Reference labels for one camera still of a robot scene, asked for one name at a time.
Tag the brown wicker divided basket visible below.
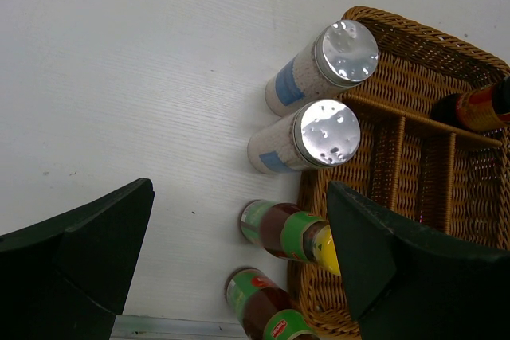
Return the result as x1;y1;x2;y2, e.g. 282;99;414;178
286;5;510;340

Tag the silver-lid spice shaker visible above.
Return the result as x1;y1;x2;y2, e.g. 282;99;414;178
247;99;361;174
265;20;379;116

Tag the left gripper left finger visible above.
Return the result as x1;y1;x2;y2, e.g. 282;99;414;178
1;178;155;339

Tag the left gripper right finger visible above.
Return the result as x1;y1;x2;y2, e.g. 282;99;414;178
327;182;509;339

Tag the yellow-cap sauce bottle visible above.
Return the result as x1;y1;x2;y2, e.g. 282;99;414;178
239;200;340;276
225;267;318;340

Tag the red-lid sauce jar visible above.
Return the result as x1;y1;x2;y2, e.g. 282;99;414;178
430;76;509;132

